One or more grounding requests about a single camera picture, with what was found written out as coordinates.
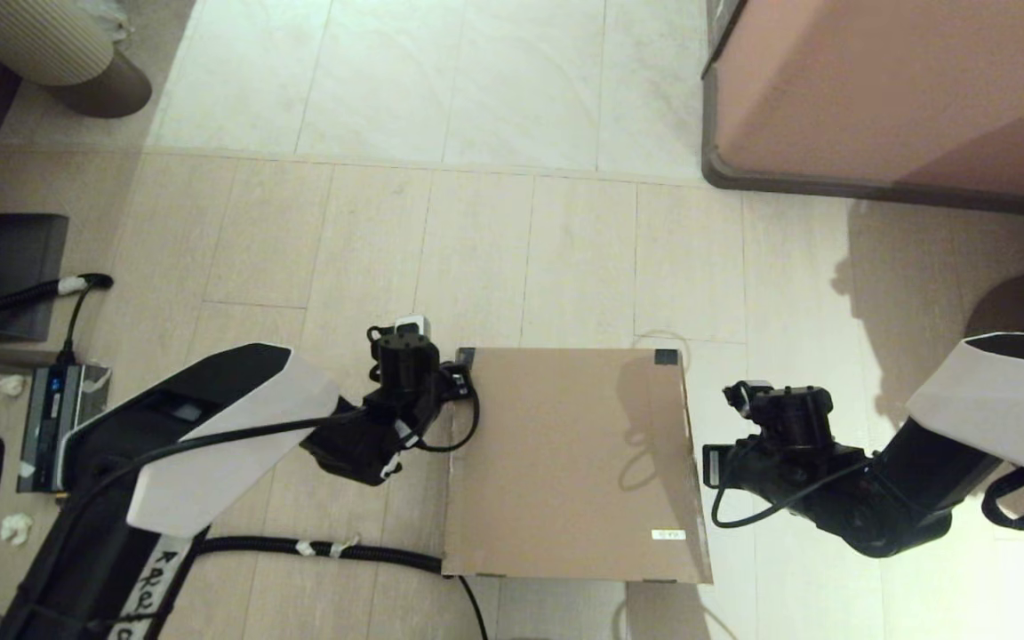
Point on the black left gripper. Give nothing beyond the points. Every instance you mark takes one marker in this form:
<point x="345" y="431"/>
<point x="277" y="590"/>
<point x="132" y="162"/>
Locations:
<point x="452" y="382"/>

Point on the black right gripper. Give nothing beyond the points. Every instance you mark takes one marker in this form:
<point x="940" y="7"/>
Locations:
<point x="743" y="467"/>

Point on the brown cardboard shoe box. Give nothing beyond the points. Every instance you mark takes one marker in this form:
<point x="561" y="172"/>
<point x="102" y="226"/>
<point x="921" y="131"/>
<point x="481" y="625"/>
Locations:
<point x="565" y="462"/>

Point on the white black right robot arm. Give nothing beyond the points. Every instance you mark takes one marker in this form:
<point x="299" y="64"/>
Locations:
<point x="921" y="480"/>

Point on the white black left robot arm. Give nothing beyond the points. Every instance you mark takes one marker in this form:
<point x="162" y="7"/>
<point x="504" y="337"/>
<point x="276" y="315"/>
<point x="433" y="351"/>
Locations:
<point x="210" y="444"/>

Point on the dark power supply box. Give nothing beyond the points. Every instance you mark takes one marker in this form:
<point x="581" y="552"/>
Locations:
<point x="50" y="427"/>

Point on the black box device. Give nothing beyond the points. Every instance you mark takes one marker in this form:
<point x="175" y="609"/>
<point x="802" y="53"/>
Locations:
<point x="5" y="240"/>

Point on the round brown floor base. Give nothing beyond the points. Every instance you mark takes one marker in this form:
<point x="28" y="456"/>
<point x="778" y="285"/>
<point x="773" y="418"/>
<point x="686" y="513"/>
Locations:
<point x="1019" y="307"/>

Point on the pink cabinet with dark plinth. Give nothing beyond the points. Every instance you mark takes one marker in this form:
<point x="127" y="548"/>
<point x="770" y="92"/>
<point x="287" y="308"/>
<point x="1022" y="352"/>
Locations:
<point x="876" y="89"/>

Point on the crumpled white paper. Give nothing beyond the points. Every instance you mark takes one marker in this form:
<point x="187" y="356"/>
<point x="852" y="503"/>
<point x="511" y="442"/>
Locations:
<point x="16" y="529"/>
<point x="10" y="385"/>

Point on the white crumpled plastic bag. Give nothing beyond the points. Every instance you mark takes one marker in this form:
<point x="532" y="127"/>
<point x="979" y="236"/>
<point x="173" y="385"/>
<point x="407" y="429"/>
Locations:
<point x="108" y="18"/>

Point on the ribbed beige cylinder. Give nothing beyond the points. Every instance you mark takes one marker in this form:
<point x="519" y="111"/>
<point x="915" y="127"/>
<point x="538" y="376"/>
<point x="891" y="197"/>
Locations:
<point x="32" y="36"/>

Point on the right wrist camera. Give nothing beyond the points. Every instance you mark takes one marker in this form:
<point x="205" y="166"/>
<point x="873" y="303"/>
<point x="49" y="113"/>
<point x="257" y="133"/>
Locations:
<point x="743" y="396"/>

